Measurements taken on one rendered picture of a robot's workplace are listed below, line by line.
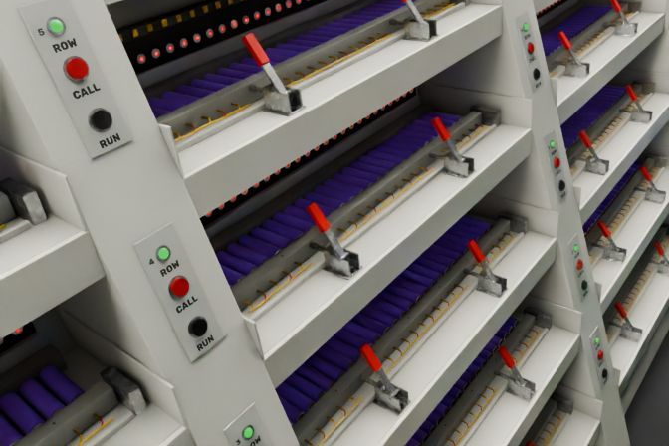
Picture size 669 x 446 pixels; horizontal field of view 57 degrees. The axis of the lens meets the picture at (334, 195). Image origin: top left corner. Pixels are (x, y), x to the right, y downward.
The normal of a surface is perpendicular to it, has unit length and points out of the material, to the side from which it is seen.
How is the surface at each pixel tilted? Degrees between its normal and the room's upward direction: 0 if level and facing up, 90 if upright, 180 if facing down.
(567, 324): 90
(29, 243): 15
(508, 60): 90
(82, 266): 105
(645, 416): 0
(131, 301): 90
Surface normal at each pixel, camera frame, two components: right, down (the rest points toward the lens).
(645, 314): -0.12, -0.86
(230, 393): 0.70, 0.00
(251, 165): 0.76, 0.24
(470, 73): -0.64, 0.45
